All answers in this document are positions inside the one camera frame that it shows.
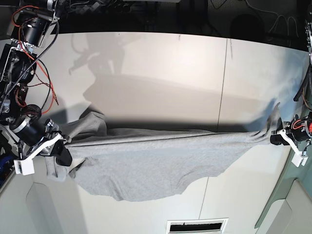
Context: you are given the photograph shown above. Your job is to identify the black round floor object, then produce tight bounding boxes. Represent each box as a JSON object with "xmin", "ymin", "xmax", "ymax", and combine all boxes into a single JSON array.
[{"xmin": 230, "ymin": 14, "xmax": 265, "ymax": 42}]

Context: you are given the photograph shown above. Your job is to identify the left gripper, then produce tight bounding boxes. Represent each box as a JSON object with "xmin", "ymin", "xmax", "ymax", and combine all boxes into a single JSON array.
[{"xmin": 270, "ymin": 114, "xmax": 312, "ymax": 146}]

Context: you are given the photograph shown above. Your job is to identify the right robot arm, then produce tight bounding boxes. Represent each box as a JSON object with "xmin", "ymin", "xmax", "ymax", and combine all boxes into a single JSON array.
[{"xmin": 0, "ymin": 0, "xmax": 72, "ymax": 166}]

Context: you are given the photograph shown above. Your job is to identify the grey cables on floor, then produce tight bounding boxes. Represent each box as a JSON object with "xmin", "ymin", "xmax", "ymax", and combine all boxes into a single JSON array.
[{"xmin": 209, "ymin": 0, "xmax": 303, "ymax": 37}]

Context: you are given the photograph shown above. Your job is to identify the grey t-shirt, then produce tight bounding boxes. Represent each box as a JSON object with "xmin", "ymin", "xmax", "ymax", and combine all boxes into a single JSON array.
[{"xmin": 45, "ymin": 106, "xmax": 281, "ymax": 202}]

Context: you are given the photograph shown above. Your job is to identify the blue and black clutter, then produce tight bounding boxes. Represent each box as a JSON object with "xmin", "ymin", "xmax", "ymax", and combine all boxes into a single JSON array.
[{"xmin": 0, "ymin": 130, "xmax": 16, "ymax": 187}]

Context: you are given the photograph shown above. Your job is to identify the white slotted vent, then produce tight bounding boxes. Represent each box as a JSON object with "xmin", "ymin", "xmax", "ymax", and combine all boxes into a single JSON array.
[{"xmin": 166, "ymin": 218, "xmax": 229, "ymax": 234}]

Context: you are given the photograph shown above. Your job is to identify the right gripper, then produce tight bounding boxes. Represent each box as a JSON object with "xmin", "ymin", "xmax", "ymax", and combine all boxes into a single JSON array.
[{"xmin": 9, "ymin": 115, "xmax": 73, "ymax": 167}]

